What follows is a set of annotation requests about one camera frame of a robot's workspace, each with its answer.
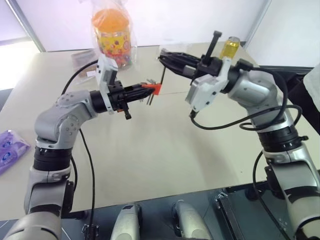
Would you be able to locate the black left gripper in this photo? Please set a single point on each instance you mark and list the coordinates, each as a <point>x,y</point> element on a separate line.
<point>117,93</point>

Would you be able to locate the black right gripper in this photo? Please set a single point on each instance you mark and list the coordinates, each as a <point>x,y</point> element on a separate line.
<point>208,65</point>

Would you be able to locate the red hex key holder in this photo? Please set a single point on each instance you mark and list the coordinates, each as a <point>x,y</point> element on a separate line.
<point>156,89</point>

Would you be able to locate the black hex key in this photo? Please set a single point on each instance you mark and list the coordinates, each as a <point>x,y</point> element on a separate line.
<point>163,80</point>
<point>148,100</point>
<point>151,98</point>

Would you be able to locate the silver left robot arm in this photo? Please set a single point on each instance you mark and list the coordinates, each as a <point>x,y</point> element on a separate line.
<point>53,122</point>

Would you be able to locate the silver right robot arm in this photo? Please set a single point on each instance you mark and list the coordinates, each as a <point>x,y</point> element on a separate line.
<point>270,105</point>

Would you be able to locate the black hex key in holder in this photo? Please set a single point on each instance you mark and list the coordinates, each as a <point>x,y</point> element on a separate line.
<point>148,100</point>
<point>151,98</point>

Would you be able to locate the clear plastic packet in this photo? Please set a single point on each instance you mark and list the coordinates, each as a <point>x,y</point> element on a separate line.
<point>87,75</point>

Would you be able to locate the yellow drink can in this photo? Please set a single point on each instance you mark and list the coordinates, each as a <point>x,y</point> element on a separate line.
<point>229,48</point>

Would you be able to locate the orange-lid candy jar in bag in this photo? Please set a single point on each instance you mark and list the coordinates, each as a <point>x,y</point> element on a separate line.
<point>113,37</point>

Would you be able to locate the black side table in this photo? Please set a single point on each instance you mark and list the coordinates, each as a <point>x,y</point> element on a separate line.
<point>290,82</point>

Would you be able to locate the silver rounded robot leg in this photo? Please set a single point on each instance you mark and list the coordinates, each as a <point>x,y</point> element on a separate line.
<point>190,222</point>
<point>126,222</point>

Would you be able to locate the white cloth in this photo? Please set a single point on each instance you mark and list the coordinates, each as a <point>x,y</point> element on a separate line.
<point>312,87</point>

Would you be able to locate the purple tissue pack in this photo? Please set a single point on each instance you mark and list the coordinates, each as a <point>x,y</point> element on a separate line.
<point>11,150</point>

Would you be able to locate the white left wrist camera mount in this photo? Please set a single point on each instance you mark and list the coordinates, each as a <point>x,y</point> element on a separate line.
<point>106,72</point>

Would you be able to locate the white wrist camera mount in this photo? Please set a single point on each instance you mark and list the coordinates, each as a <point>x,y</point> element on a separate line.
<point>205,92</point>
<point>106,72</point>

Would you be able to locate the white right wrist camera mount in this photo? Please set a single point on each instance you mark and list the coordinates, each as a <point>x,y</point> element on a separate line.
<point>205,92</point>

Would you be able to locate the black metal frame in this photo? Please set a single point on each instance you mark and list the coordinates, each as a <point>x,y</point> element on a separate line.
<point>240,215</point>

